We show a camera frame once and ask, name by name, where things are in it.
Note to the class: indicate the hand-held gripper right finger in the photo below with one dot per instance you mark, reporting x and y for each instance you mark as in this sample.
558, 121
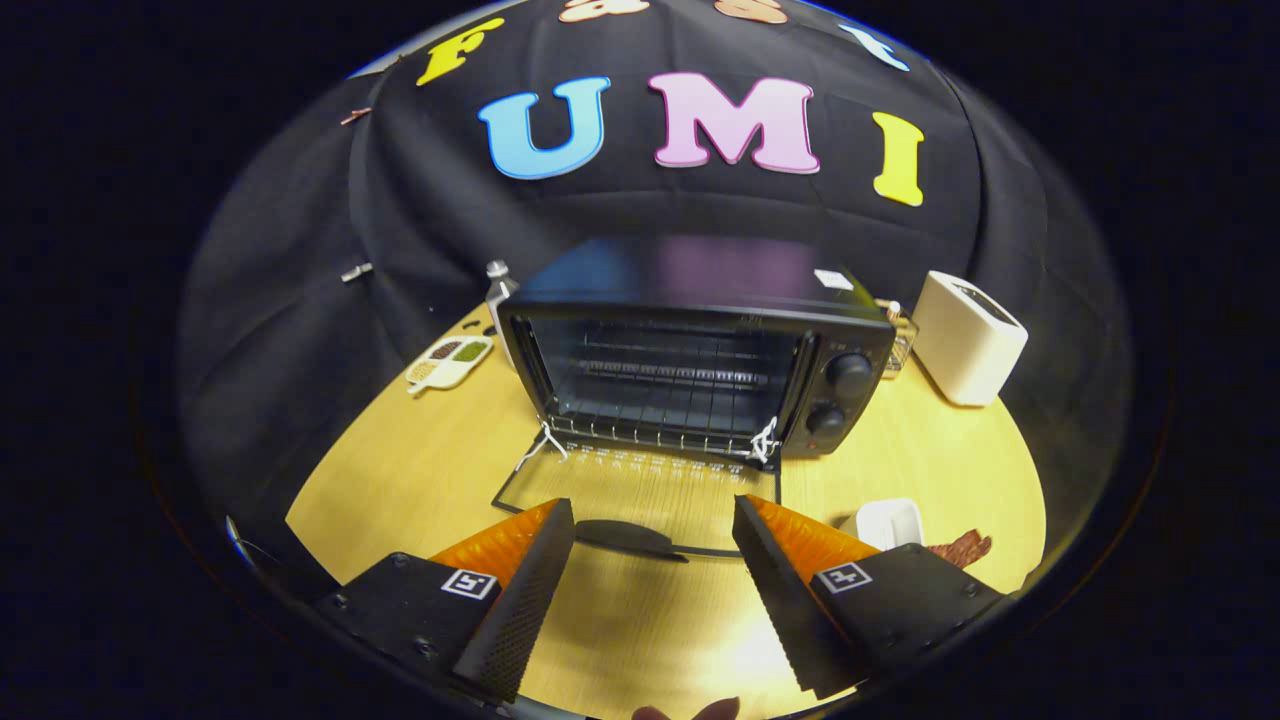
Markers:
785, 600

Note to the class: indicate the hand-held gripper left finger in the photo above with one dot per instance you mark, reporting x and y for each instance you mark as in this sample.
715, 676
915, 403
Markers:
525, 610

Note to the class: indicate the red meat steak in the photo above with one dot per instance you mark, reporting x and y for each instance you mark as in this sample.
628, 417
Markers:
963, 548

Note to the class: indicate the black toaster oven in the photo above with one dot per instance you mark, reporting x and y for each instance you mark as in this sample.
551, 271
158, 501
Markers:
700, 285

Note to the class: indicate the white bread toaster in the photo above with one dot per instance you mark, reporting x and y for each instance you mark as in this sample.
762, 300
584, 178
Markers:
965, 345

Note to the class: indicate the small white dish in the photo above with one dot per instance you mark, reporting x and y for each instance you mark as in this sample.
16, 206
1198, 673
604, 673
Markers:
885, 522

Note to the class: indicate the divided white condiment dish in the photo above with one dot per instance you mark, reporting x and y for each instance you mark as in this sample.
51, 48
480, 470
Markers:
450, 360

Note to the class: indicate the clear glass bottle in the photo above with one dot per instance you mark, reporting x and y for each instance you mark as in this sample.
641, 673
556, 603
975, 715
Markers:
497, 290

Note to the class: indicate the silver clip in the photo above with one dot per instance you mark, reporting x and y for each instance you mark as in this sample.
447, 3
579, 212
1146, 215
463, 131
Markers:
356, 272

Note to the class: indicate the copper clip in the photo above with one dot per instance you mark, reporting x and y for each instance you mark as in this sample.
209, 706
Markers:
355, 116

